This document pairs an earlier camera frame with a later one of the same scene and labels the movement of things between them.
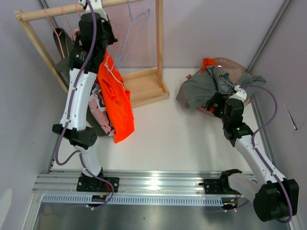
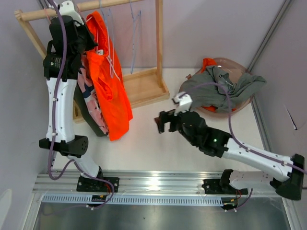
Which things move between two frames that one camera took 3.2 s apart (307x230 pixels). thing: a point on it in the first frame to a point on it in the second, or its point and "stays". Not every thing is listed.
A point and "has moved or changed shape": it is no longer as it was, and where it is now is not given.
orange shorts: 207,62 stays
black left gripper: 107,25 to 91,43
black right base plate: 221,186 stays
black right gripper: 218,99 to 164,118
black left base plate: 86,183 stays
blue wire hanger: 119,27 has moved or changed shape
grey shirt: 195,91 stays
